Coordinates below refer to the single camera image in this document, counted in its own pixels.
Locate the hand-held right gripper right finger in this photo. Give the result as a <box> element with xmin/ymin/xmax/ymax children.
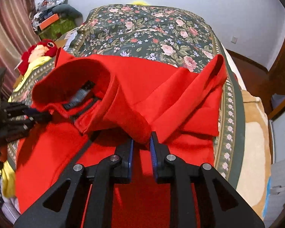
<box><xmin>150</xmin><ymin>131</ymin><xmax>265</xmax><ymax>228</ymax></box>

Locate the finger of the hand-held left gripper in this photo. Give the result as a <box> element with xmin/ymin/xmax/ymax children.
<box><xmin>7</xmin><ymin>102</ymin><xmax>38</xmax><ymax>117</ymax></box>
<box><xmin>8</xmin><ymin>113</ymin><xmax>53</xmax><ymax>133</ymax></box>

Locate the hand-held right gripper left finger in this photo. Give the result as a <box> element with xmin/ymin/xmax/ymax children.
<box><xmin>13</xmin><ymin>138</ymin><xmax>135</xmax><ymax>228</ymax></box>

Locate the red zip jacket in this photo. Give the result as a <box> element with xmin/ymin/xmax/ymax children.
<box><xmin>14</xmin><ymin>50</ymin><xmax>228</xmax><ymax>228</ymax></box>

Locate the pile of grey clothes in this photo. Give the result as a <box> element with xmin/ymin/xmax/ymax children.
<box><xmin>31</xmin><ymin>0</ymin><xmax>69</xmax><ymax>29</ymax></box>

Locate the yellow garment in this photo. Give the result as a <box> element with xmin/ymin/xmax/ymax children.
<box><xmin>0</xmin><ymin>56</ymin><xmax>56</xmax><ymax>199</ymax></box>

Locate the striped brown curtain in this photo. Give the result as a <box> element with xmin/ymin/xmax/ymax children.
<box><xmin>0</xmin><ymin>0</ymin><xmax>42</xmax><ymax>105</ymax></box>

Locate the red plush toy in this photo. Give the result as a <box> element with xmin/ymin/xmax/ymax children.
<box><xmin>19</xmin><ymin>39</ymin><xmax>59</xmax><ymax>73</ymax></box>

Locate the orange box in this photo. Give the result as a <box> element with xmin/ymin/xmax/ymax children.
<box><xmin>37</xmin><ymin>13</ymin><xmax>61</xmax><ymax>32</ymax></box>

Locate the white plastic bag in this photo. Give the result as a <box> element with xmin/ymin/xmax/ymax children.
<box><xmin>64</xmin><ymin>27</ymin><xmax>80</xmax><ymax>50</ymax></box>

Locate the green patterned cloth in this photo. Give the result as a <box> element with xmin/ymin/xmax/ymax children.
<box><xmin>39</xmin><ymin>17</ymin><xmax>76</xmax><ymax>41</ymax></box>

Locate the beige blanket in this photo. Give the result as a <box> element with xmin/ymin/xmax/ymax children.
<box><xmin>235</xmin><ymin>89</ymin><xmax>272</xmax><ymax>221</ymax></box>

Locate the grey pillow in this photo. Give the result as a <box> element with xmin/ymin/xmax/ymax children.
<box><xmin>51</xmin><ymin>4</ymin><xmax>82</xmax><ymax>19</ymax></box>

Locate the white mattress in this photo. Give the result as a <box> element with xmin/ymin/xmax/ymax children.
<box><xmin>222</xmin><ymin>45</ymin><xmax>243</xmax><ymax>91</ymax></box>

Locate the dark floral bedspread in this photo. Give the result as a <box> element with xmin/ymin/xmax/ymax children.
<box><xmin>8</xmin><ymin>3</ymin><xmax>246</xmax><ymax>181</ymax></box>

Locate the brown wooden door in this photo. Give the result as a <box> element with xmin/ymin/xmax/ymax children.
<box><xmin>267</xmin><ymin>17</ymin><xmax>285</xmax><ymax>121</ymax></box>

